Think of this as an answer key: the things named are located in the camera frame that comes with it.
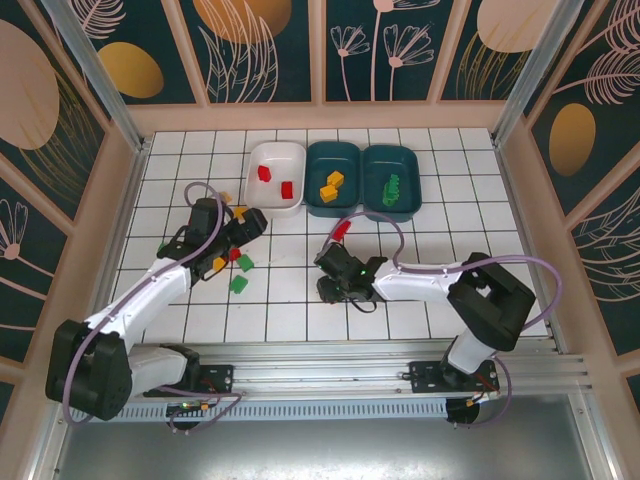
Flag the small controller board green LED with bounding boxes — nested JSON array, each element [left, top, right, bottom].
[[167, 399, 216, 416]]

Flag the aluminium frame post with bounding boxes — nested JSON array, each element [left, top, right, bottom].
[[42, 0, 151, 152], [491, 0, 599, 149]]

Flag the grey metal front panel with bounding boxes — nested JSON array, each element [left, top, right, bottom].
[[29, 394, 616, 480]]

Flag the aluminium rail beam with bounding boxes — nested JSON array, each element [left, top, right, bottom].
[[47, 342, 601, 401]]

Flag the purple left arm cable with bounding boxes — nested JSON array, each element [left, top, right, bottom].
[[63, 182, 247, 435]]

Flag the teal plastic container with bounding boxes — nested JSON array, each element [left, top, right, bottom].
[[304, 140, 364, 220], [360, 144, 424, 224]]

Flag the white plastic container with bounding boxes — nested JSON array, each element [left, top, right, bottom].
[[243, 141, 307, 219]]

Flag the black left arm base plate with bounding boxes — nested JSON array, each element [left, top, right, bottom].
[[143, 363, 236, 399]]

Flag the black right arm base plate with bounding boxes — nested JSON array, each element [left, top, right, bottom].
[[408, 359, 501, 396]]

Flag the grey slotted cable duct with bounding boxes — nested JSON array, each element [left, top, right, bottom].
[[69, 399, 449, 421]]

